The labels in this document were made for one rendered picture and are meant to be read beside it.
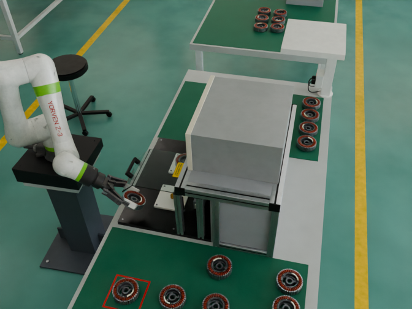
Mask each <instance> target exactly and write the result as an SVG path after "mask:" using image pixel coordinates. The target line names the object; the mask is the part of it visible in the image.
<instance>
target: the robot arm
mask: <svg viewBox="0 0 412 309"><path fill-rule="evenodd" d="M27 83H31V84H32V88H33V90H34V93H35V95H36V98H37V100H38V103H39V105H40V107H41V109H42V112H43V114H41V115H39V116H36V117H34V118H30V119H26V116H25V113H24V111H23V107H22V104H21V99H20V92H19V86H20V85H24V84H27ZM0 110H1V114H2V119H3V123H4V132H5V138H6V141H7V142H8V143H9V144H10V145H11V146H13V147H18V148H20V147H23V148H27V149H32V150H34V151H35V152H36V157H38V158H41V157H43V156H44V157H45V159H46V160H47V161H50V162H53V164H52V165H53V169H54V171H55V172H56V173H57V174H58V175H60V176H63V177H67V178H71V179H73V180H75V181H77V182H79V183H81V184H83V185H82V186H88V187H90V186H92V187H94V188H96V189H99V188H101V189H102V190H103V192H102V194H103V195H105V196H107V197H108V198H109V199H110V200H112V201H113V202H114V203H116V204H117V205H121V204H124V205H126V206H128V207H130V208H133V209H135V208H136V207H137V206H138V205H137V204H136V203H134V202H132V201H130V200H128V199H126V198H122V197H121V196H120V195H119V194H118V193H117V192H116V191H115V188H114V186H115V187H122V188H124V186H125V184H126V182H127V181H126V180H124V179H122V178H118V177H114V176H111V175H109V174H108V175H107V177H105V174H103V173H101V172H98V169H97V168H95V167H93V166H91V165H89V164H87V163H85V162H83V161H82V160H80V157H79V153H78V151H77V148H76V146H75V143H74V141H73V138H72V135H71V132H70V129H69V125H68V123H67V118H66V114H65V110H64V104H63V97H62V94H61V88H60V84H59V80H58V74H57V71H56V67H55V64H54V62H53V60H52V59H51V58H50V57H49V56H47V55H45V54H42V53H38V54H35V55H31V56H27V57H24V58H20V59H13V60H8V61H0ZM35 143H38V144H35ZM32 144H35V145H32Z"/></svg>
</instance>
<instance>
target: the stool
mask: <svg viewBox="0 0 412 309"><path fill-rule="evenodd" d="M52 60H53V62H54V64H55V67H56V71H57V74H58V80H59V81H68V82H69V86H70V89H71V93H72V97H73V100H74V104H75V108H76V109H74V108H72V107H69V106H68V105H65V104H64V109H66V110H68V111H70V112H73V114H71V115H69V116H67V117H66V118H67V121H68V120H71V119H73V118H75V117H77V116H78V117H79V120H80V124H81V127H82V131H83V132H82V134H83V135H84V136H87V135H88V131H87V130H86V126H85V122H84V120H83V116H82V115H96V114H106V115H107V116H108V117H111V116H112V113H111V112H110V111H109V110H89V111H84V110H85V109H86V108H87V106H88V105H89V104H90V102H94V101H95V100H96V98H95V97H94V96H92V95H91V96H90V97H89V98H88V99H87V100H86V102H85V103H84V104H83V106H82V107H80V103H79V100H78V96H77V92H76V89H75V85H74V81H73V80H74V79H76V78H79V77H81V76H82V75H83V74H84V73H85V72H86V71H87V70H88V62H87V60H86V59H85V58H84V57H82V56H80V55H72V54H70V55H61V56H58V57H56V58H53V59H52Z"/></svg>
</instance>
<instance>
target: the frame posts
mask: <svg viewBox="0 0 412 309"><path fill-rule="evenodd" d="M173 196H174V207H175V218H176V225H177V234H180V233H181V235H183V234H184V231H185V222H184V215H183V201H182V196H181V195H176V194H175V193H173ZM196 215H197V236H198V238H201V237H202V239H204V236H205V209H204V199H199V198H196Z"/></svg>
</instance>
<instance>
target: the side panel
mask: <svg viewBox="0 0 412 309"><path fill-rule="evenodd" d="M279 214H280V213H278V212H271V211H268V210H262V209H258V208H251V207H244V206H241V205H234V204H227V203H223V202H217V201H212V218H213V246H217V247H219V248H225V249H229V250H235V251H241V252H244V253H250V254H257V255H260V256H266V257H268V256H270V257H271V258H273V252H274V247H275V239H276V235H277V227H278V219H279Z"/></svg>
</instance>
